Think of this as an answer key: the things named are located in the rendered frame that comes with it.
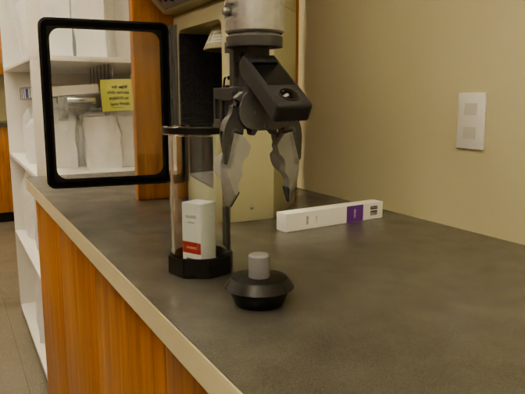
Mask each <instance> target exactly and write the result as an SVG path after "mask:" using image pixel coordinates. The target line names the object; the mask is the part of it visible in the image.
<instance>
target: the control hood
mask: <svg viewBox="0 0 525 394"><path fill-rule="evenodd" d="M211 1H213V0H189V1H187V2H184V3H181V4H179V5H176V6H174V7H172V8H169V9H166V10H165V9H164V8H163V7H162V6H161V5H160V4H159V3H158V2H157V1H156V0H152V2H153V3H154V4H155V5H156V6H157V7H158V8H159V10H160V11H161V12H162V13H163V14H165V15H174V14H177V13H181V12H183V11H185V10H188V9H191V8H194V7H196V6H199V5H202V4H205V3H207V2H211Z"/></svg>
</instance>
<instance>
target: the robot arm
mask: <svg viewBox="0 0 525 394"><path fill-rule="evenodd" d="M222 14H223V15H224V22H225V33H226V34H228V35H230V36H227V37H226V42H224V48H225V53H230V76H228V77H225V78H224V79H223V87H222V88H214V89H213V109H214V127H217V128H219V129H220V144H221V148H222V152H221V153H220V154H219V155H218V156H217V157H216V158H215V160H214V164H213V170H214V172H215V173H216V174H217V175H218V176H219V177H220V180H221V188H222V193H223V197H224V200H225V203H226V205H227V206H229V207H232V205H233V204H234V202H235V200H236V198H237V197H238V195H239V190H238V184H239V181H240V180H241V177H242V165H243V162H244V161H245V159H246V158H247V157H248V155H249V152H250V149H251V146H250V144H249V143H248V141H247V139H246V138H245V136H244V135H243V134H244V129H246V130H247V134H248V135H255V134H256V132H257V131H268V133H269V134H271V138H272V148H273V151H272V152H271V153H270V161H271V163H272V165H273V167H274V168H275V169H276V170H278V171H279V172H280V173H281V175H282V177H283V186H282V188H283V191H284V196H285V199H286V201H287V202H290V201H291V200H292V197H293V194H294V192H295V187H296V184H297V180H298V172H299V162H300V159H301V155H302V128H301V124H300V122H299V121H303V120H308V118H309V114H310V112H311V109H312V106H313V104H312V103H311V101H310V100H309V99H308V97H307V96H306V95H305V93H304V92H303V91H302V90H301V88H300V87H299V86H298V85H297V84H296V83H295V81H294V80H293V79H292V77H291V76H290V75H289V73H288V72H287V71H286V70H285V69H284V67H283V66H282V65H281V64H280V62H279V61H278V60H277V58H276V57H275V56H270V49H279V48H283V37H281V36H280V35H282V34H283V33H284V0H224V7H223V8H222ZM226 78H227V79H228V80H229V81H230V85H225V80H226ZM216 100H217V108H216ZM277 129H278V131H277Z"/></svg>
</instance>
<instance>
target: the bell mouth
mask: <svg viewBox="0 0 525 394"><path fill-rule="evenodd" d="M203 50H204V51H206V52H219V53H222V29H221V24H217V25H214V26H212V30H211V31H210V34H209V36H208V39H207V41H206V43H205V47H204V48H203Z"/></svg>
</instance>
